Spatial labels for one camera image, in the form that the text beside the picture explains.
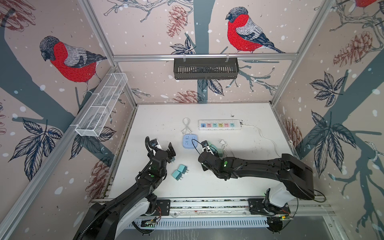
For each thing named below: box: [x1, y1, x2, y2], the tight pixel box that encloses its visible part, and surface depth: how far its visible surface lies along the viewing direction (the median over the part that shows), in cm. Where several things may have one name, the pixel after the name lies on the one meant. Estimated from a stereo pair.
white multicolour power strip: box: [198, 119, 242, 131], surface depth 106 cm
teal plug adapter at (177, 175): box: [172, 169, 183, 181], surface depth 85 cm
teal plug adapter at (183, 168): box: [177, 164, 189, 175], surface depth 87 cm
